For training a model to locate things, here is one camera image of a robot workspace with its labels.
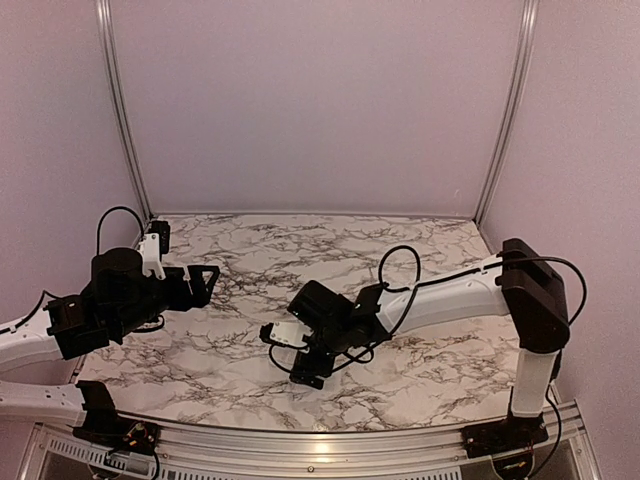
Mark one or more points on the right aluminium frame post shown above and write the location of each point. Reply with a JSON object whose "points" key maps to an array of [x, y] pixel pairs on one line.
{"points": [[515, 92]]}

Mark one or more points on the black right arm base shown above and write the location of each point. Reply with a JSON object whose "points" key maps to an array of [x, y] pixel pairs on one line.
{"points": [[507, 434]]}

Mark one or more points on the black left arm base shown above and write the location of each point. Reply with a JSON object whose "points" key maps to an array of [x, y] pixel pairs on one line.
{"points": [[104, 426]]}

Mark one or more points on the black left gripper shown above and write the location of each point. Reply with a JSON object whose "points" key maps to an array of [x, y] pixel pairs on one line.
{"points": [[199, 296]]}

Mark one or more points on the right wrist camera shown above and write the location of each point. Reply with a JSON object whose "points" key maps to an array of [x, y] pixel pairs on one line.
{"points": [[285, 334]]}

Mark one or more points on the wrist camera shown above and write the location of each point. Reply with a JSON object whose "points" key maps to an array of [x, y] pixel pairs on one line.
{"points": [[285, 334], [152, 247]]}

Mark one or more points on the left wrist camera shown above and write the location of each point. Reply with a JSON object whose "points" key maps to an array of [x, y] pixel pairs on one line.
{"points": [[152, 247]]}

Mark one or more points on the front aluminium rail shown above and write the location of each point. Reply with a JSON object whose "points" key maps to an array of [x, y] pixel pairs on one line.
{"points": [[186, 451]]}

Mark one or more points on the left aluminium frame post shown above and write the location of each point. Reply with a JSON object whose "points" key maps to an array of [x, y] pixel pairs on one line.
{"points": [[117, 95]]}

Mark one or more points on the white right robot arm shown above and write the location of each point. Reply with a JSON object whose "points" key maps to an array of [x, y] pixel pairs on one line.
{"points": [[517, 283]]}

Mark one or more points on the aluminium frame post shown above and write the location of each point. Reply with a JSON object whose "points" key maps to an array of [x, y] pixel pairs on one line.
{"points": [[515, 92], [117, 95]]}

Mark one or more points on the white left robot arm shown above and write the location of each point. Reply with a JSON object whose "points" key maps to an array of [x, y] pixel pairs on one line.
{"points": [[121, 296]]}

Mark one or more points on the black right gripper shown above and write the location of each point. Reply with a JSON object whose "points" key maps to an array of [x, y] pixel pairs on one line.
{"points": [[323, 369]]}

